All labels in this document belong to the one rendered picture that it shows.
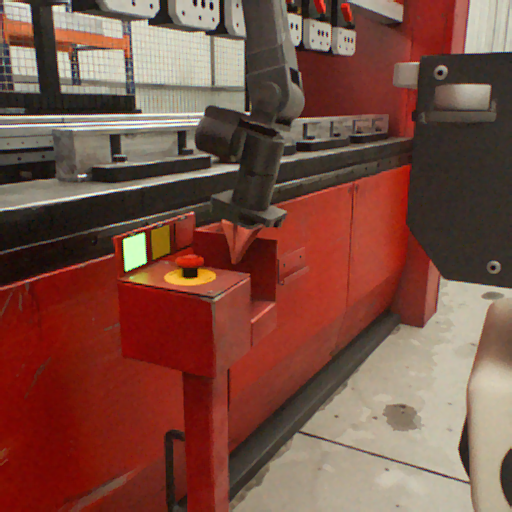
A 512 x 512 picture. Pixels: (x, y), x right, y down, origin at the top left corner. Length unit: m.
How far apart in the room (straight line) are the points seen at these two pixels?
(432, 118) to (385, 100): 2.11
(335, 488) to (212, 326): 0.99
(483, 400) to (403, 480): 1.20
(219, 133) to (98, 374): 0.47
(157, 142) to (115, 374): 0.49
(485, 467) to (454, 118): 0.29
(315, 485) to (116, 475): 0.67
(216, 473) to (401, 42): 2.00
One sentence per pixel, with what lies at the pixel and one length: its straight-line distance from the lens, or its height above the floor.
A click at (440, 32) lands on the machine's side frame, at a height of 1.29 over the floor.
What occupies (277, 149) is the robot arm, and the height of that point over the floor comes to 0.95.
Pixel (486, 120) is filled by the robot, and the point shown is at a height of 1.00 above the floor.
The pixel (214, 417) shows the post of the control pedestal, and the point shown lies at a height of 0.54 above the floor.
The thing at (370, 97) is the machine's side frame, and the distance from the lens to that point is 2.53.
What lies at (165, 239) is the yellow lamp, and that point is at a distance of 0.83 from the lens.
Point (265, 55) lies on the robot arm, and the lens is 0.75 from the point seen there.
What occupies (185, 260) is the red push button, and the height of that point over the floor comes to 0.81.
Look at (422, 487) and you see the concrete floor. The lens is 1.66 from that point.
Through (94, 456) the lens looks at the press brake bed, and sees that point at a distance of 1.05.
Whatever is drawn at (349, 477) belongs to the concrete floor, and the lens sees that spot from 1.65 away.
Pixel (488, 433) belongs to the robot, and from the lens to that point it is 0.50.
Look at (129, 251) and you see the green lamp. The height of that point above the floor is 0.81.
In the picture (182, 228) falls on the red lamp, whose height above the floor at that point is 0.82.
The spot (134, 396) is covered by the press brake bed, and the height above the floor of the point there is 0.48.
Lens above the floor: 1.01
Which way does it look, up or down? 16 degrees down
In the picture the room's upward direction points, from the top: straight up
